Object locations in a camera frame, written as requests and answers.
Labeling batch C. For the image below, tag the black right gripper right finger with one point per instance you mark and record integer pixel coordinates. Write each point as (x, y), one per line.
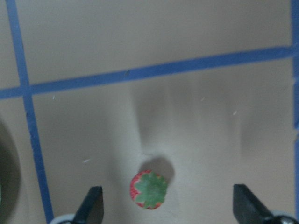
(248, 209)

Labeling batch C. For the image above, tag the strawberry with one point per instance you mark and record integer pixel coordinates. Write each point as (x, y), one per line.
(148, 189)

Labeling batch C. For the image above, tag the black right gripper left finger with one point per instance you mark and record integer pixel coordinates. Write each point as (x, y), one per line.
(91, 210)

